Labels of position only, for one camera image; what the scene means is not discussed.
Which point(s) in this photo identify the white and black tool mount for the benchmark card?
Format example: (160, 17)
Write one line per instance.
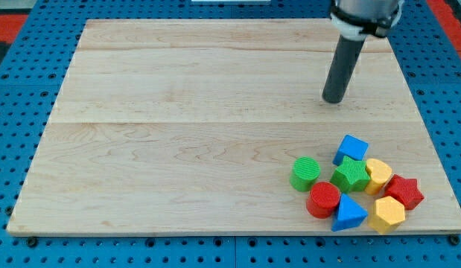
(357, 20)

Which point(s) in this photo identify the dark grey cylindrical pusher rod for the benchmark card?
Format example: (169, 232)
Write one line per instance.
(343, 64)

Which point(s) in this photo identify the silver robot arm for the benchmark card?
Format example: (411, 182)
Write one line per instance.
(356, 20)

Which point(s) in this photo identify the yellow hexagon block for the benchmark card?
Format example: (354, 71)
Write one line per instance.
(386, 215)

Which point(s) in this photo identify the blue cube block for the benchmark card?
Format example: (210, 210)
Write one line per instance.
(352, 147)

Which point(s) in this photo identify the green star block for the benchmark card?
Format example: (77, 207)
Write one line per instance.
(350, 175)

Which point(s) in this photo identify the green cylinder block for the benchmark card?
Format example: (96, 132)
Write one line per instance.
(305, 173)

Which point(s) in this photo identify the yellow heart block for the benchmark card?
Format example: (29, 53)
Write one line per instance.
(379, 174)

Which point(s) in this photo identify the red cylinder block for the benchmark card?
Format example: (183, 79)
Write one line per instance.
(322, 200)

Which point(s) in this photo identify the red star block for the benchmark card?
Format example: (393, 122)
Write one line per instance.
(404, 190)

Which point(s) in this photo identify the blue triangle block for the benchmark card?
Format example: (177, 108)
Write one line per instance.
(348, 215)

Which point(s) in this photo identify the wooden board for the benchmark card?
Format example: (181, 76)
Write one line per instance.
(188, 127)

